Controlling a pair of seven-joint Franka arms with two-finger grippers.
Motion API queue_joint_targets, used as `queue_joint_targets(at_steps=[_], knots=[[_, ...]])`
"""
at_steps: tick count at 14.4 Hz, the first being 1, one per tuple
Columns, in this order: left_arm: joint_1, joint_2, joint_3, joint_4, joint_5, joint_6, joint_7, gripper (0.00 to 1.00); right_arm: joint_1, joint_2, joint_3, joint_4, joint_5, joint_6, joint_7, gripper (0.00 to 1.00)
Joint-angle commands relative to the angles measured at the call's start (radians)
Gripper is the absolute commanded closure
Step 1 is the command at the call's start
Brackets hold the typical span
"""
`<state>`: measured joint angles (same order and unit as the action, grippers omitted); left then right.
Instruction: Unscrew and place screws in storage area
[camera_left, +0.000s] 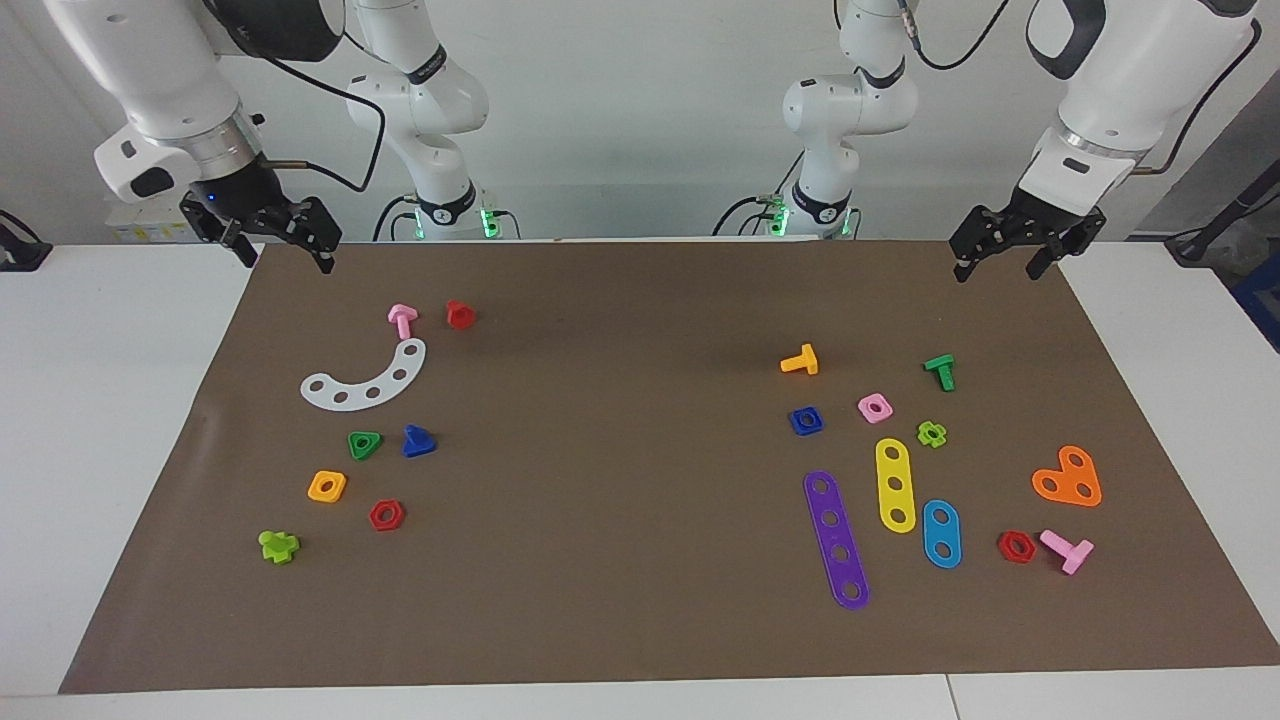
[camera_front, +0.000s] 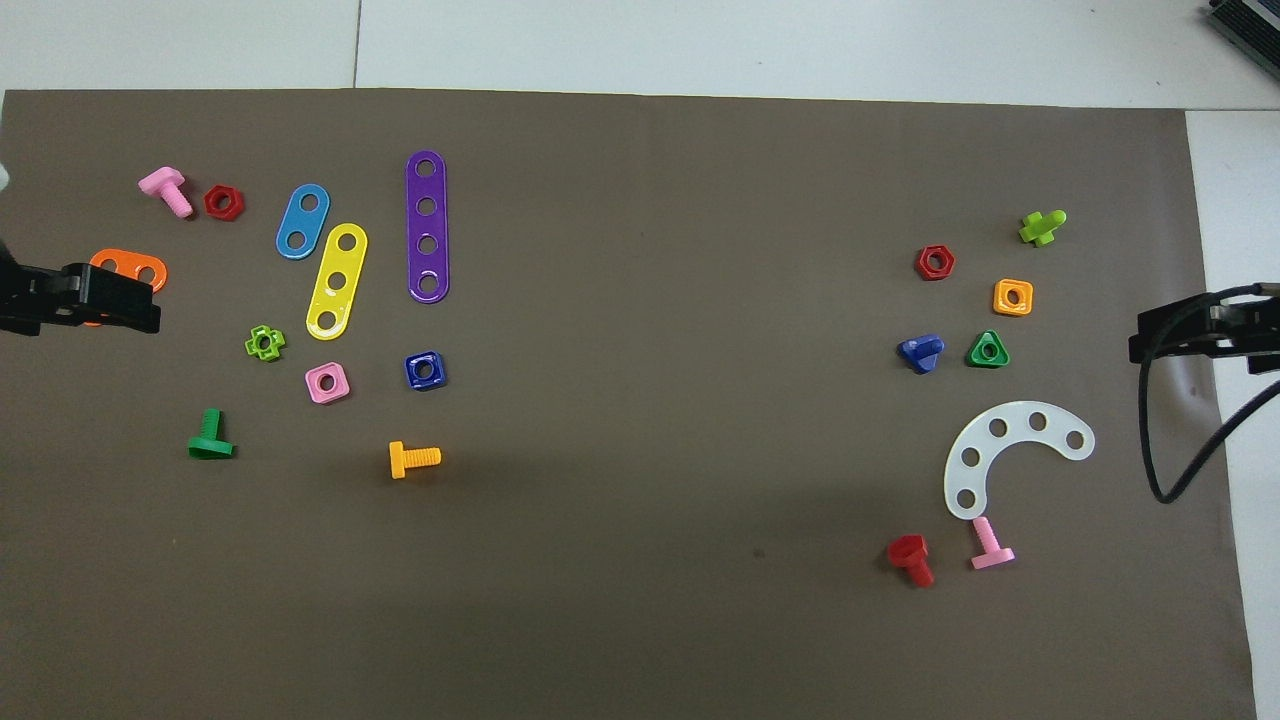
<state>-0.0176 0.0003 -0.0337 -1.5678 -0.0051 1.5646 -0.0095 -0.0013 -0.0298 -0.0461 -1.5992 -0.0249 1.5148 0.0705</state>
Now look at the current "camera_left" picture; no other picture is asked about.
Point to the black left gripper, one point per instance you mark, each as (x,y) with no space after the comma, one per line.
(1055,222)

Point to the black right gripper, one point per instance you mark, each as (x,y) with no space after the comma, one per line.
(240,195)

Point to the blue triangular-head plastic screw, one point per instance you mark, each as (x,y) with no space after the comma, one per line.
(418,443)

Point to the blue square plastic nut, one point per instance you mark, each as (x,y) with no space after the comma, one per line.
(794,425)

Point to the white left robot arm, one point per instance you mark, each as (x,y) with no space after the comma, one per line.
(1130,70)

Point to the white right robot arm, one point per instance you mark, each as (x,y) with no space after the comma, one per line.
(150,60)

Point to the white power strip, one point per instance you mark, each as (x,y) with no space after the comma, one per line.
(140,228)

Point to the green plastic screw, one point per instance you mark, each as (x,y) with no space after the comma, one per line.
(941,368)

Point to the pink plastic screw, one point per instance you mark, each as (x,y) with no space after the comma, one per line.
(403,320)
(1072,553)

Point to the white curved five-hole plate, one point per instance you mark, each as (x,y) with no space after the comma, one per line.
(356,396)

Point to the lime green flower nut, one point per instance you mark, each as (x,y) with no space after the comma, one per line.
(922,433)

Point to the red plastic screw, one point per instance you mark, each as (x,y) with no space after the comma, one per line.
(460,315)

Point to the black stand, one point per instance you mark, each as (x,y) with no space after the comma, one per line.
(1230,215)

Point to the pink square plastic nut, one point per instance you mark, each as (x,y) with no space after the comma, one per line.
(864,410)

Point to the green triangular plastic nut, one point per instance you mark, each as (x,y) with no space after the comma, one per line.
(375,441)

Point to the orange plastic screw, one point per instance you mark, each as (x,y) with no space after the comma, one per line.
(803,362)

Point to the orange heart-shaped plate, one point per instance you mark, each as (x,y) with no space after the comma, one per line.
(1068,480)

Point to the yellow three-hole plate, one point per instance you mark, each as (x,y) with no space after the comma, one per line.
(895,470)

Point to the blue crate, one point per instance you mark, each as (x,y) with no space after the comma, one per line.
(1265,300)

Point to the orange square plastic nut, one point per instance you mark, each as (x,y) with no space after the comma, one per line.
(313,490)

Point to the blue two-hole plate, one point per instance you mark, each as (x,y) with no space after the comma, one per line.
(941,534)

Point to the red hexagonal plastic nut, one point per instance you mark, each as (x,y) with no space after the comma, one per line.
(374,516)
(1003,547)

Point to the lime green cross-head screw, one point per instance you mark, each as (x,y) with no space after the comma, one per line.
(277,547)

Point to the purple four-hole strip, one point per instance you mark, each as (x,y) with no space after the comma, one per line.
(836,536)

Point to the brown table mat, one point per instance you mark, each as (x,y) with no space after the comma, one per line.
(600,560)

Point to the black clamp mount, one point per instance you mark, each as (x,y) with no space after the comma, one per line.
(20,250)

